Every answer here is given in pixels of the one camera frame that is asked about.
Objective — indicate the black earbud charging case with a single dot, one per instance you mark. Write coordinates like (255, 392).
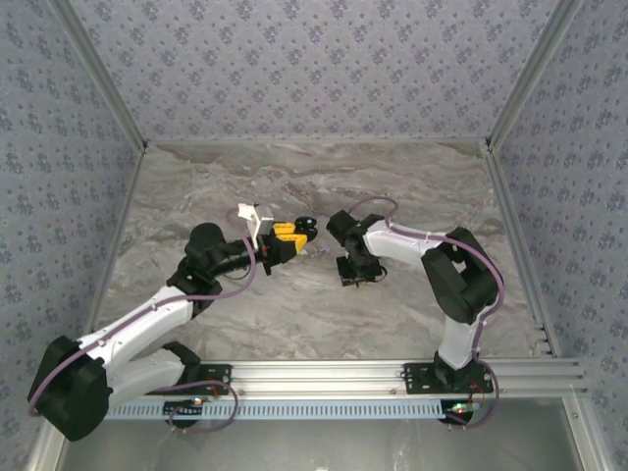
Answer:
(308, 225)

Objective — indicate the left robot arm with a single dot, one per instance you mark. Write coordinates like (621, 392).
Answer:
(142, 319)

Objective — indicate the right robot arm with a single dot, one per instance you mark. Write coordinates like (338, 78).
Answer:
(461, 279)

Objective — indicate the small electronics board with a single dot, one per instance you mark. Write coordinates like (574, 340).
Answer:
(184, 408)
(458, 411)

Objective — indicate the grey metal panel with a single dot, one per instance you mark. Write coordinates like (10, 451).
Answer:
(314, 446)

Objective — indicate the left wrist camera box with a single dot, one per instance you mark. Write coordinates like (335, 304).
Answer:
(262, 218)

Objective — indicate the aluminium table end rail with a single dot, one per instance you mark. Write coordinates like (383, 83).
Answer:
(314, 141)

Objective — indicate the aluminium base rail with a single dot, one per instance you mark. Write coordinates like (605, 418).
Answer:
(314, 378)

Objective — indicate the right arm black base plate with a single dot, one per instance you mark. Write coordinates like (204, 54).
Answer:
(417, 380)

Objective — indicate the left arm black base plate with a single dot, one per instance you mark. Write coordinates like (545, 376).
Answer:
(216, 387)

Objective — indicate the aluminium table side rail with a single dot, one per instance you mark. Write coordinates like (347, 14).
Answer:
(505, 196)

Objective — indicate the aluminium frame post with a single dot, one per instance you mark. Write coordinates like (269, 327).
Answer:
(103, 73)
(529, 73)

